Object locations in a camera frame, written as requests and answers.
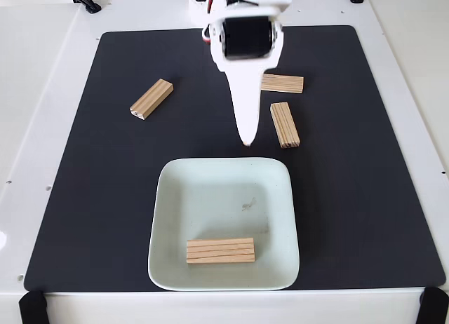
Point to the grooved wooden block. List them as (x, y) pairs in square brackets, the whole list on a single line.
[(220, 251), (285, 125), (284, 83)]

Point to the wooden block numbered two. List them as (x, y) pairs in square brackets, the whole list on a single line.
[(151, 100)]

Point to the pale green square plate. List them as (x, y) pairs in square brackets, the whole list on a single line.
[(224, 197)]

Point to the black rubber table mat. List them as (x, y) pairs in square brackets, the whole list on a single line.
[(105, 197)]

